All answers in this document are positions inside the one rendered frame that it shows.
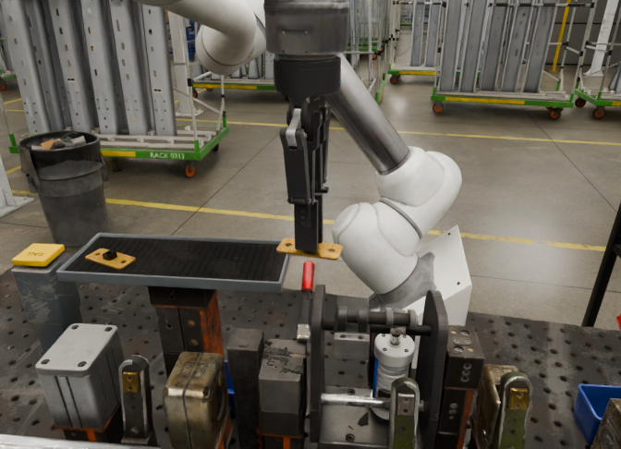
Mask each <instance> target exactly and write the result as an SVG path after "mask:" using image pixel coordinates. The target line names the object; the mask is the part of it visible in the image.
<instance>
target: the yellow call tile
mask: <svg viewBox="0 0 621 449"><path fill-rule="evenodd" d="M64 250H65V247H64V245H56V244H35V243H34V244H32V245H30V246H29V247H28V248H26V249H25V250H23V251H22V252H21V253H19V255H18V256H16V257H15V258H14V259H13V260H12V262H13V264H14V265H26V266H43V267H44V266H47V265H48V264H49V263H50V262H51V261H52V260H54V259H55V258H56V257H57V256H58V255H59V254H61V253H62V252H63V251H64Z"/></svg>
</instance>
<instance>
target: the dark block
mask: <svg viewBox="0 0 621 449"><path fill-rule="evenodd" d="M448 331H449V332H448V344H447V349H446V355H445V361H444V377H443V385H442V393H441V403H440V411H439V420H438V426H437V432H436V436H435V442H434V448H433V449H462V448H463V443H464V439H465V434H466V428H467V424H468V420H469V412H470V409H471V404H472V399H473V395H474V391H477V389H479V387H480V382H481V375H482V370H483V365H484V361H485V357H484V355H483V352H482V349H481V345H480V342H479V339H478V336H477V335H476V332H475V329H474V327H473V326H459V325H448Z"/></svg>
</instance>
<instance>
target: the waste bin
mask: <svg viewBox="0 0 621 449"><path fill-rule="evenodd" d="M18 151H19V157H20V162H21V171H22V172H23V174H24V173H25V177H26V179H27V183H28V187H29V190H30V193H31V194H32V193H38V195H39V198H40V203H41V205H42V208H43V213H44V216H45V219H46V222H47V224H48V227H49V230H50V233H51V236H52V239H53V241H54V242H55V243H56V244H57V245H64V247H81V246H85V245H86V244H87V243H88V242H89V241H90V240H91V239H92V238H93V237H95V236H96V235H97V234H98V233H109V231H110V224H109V218H108V212H107V207H106V200H105V195H104V184H103V182H104V181H109V180H108V175H107V171H106V167H105V162H104V160H103V155H102V153H101V142H100V139H99V137H98V136H96V135H94V134H91V133H88V132H82V131H74V130H60V131H51V132H45V133H41V134H37V135H33V136H30V137H27V138H26V139H24V140H21V141H20V142H19V143H18Z"/></svg>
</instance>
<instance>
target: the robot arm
mask: <svg viewBox="0 0 621 449"><path fill-rule="evenodd" d="M134 1H136V2H138V3H141V4H144V5H146V6H159V7H161V8H163V9H165V10H168V11H170V12H172V13H175V14H177V15H179V16H181V17H184V18H188V19H190V20H192V21H195V22H197V23H200V24H201V25H202V26H201V28H200V30H199V32H198V35H197V38H196V45H195V47H196V53H197V56H198V58H199V60H200V61H201V63H202V64H203V65H204V66H205V67H206V68H207V69H208V70H209V71H211V72H213V73H214V74H217V75H230V74H232V73H234V72H236V71H237V70H239V69H240V68H241V67H242V66H244V65H246V64H247V63H249V62H251V61H252V60H254V59H255V58H257V57H258V56H260V55H261V54H263V53H264V52H265V51H266V50H267V51H268V52H269V53H271V54H275V55H278V57H275V58H274V89H275V90H276V91H277V92H278V93H280V94H285V95H287V96H288V97H289V100H290V101H289V106H288V111H287V113H286V122H287V125H288V127H281V129H280V132H279V135H280V139H281V142H282V145H283V150H284V160H285V169H286V187H287V196H288V199H287V202H288V203H289V204H294V226H295V249H299V250H306V251H312V252H317V250H318V243H320V244H321V243H322V242H323V193H326V194H327V193H328V190H329V188H328V187H324V186H323V183H325V182H326V180H327V157H328V138H329V123H330V116H331V113H333V114H334V116H335V117H336V118H337V120H338V121H339V122H340V124H341V125H342V126H343V128H344V129H345V130H346V132H347V133H348V134H349V136H350V137H351V138H352V139H353V140H354V141H355V143H356V144H357V145H358V146H359V148H360V149H361V151H362V152H363V153H364V155H365V156H366V157H367V159H368V160H369V161H370V162H371V164H372V165H373V167H374V168H375V169H376V174H375V184H376V186H377V188H378V191H379V194H380V196H381V198H380V199H379V200H378V201H377V202H376V203H374V204H373V205H370V204H369V203H368V202H359V203H356V204H353V205H350V206H348V207H347V208H345V209H344V210H343V211H342V212H341V213H340V214H339V215H338V217H337V218H336V219H335V221H334V223H333V226H332V234H333V241H334V243H335V244H338V245H342V246H343V250H342V252H341V254H340V256H341V258H342V259H343V261H344V262H345V263H346V265H347V266H348V267H349V269H350V270H351V271H352V272H353V273H354V274H355V275H356V276H357V277H358V278H359V279H360V280H361V281H362V282H363V283H364V284H365V285H366V286H368V287H369V288H370V289H371V290H372V291H373V292H374V293H373V294H372V295H371V296H369V297H368V299H369V309H372V308H375V307H378V306H380V305H381V308H380V311H385V308H391V309H392V310H393V309H404V308H406V307H407V306H409V305H411V304H412V303H414V302H416V301H418V300H419V299H421V298H423V297H426V295H427V292H428V290H436V288H437V286H436V284H435V283H434V272H433V261H434V258H435V255H434V254H433V253H432V252H428V253H426V254H425V255H423V256H422V257H419V256H418V255H417V254H416V253H415V252H414V251H415V250H416V247H417V246H418V243H419V241H420V240H421V239H422V238H423V237H424V236H425V235H426V234H427V233H428V232H429V231H430V230H431V229H432V228H433V227H434V226H435V225H436V224H437V223H438V222H439V221H440V220H441V219H442V217H443V216H444V215H445V214H446V212H447V211H448V210H449V209H450V207H451V206H452V204H453V203H454V201H455V199H456V198H457V194H458V192H459V190H460V187H461V183H462V177H461V173H460V170H459V168H458V166H457V164H456V163H455V162H454V161H453V160H452V159H451V158H449V157H448V156H446V155H444V154H442V153H440V152H425V151H424V150H423V149H421V148H417V147H412V146H407V144H406V143H405V142H404V141H403V140H402V138H401V137H400V135H399V134H398V133H397V131H396V129H395V128H394V127H393V125H392V124H391V122H390V121H389V119H388V118H387V117H386V115H385V114H384V112H383V111H382V109H381V108H380V106H379V105H378V104H377V102H375V100H374V99H373V97H372V96H371V94H370V93H369V91H368V90H367V89H366V87H365V86H364V84H363V83H362V81H361V79H360V78H359V76H358V75H357V73H356V72H355V70H354V69H353V67H352V66H351V65H350V64H349V63H348V61H347V60H346V58H345V57H344V55H343V54H342V53H344V52H345V51H346V50H347V35H348V10H349V2H348V0H134ZM325 105H327V106H325Z"/></svg>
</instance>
